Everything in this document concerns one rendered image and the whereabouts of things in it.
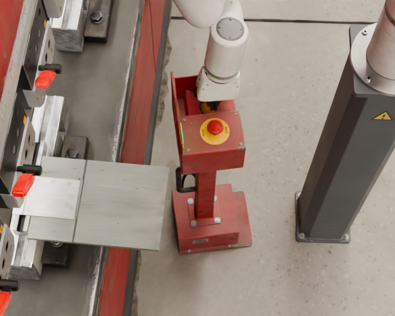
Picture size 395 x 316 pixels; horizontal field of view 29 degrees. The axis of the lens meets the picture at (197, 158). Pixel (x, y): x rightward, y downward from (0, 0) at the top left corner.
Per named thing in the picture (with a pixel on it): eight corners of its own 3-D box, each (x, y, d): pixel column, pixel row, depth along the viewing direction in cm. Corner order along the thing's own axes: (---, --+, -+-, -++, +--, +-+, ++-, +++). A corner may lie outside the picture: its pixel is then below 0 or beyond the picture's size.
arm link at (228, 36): (205, 42, 178) (203, 76, 174) (211, 7, 167) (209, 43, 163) (241, 45, 179) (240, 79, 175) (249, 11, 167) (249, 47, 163)
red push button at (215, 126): (224, 138, 186) (224, 131, 183) (207, 140, 186) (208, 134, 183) (221, 124, 188) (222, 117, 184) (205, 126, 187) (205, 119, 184)
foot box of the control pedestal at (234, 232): (253, 246, 256) (256, 234, 245) (179, 255, 254) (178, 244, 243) (243, 191, 264) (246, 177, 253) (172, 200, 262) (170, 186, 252)
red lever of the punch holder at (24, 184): (27, 190, 121) (42, 163, 130) (1, 187, 121) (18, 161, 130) (27, 200, 122) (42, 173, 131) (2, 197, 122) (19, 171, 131)
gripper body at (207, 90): (202, 82, 176) (197, 106, 186) (245, 79, 178) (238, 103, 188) (197, 54, 179) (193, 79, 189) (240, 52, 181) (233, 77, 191)
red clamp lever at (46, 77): (49, 81, 130) (62, 63, 138) (25, 79, 130) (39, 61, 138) (49, 91, 130) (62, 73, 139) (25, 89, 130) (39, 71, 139)
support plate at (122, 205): (158, 251, 151) (158, 250, 150) (27, 239, 152) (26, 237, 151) (168, 168, 159) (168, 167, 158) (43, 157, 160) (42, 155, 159)
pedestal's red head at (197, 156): (243, 167, 195) (248, 136, 179) (181, 175, 194) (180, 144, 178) (231, 100, 204) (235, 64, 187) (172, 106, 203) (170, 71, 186)
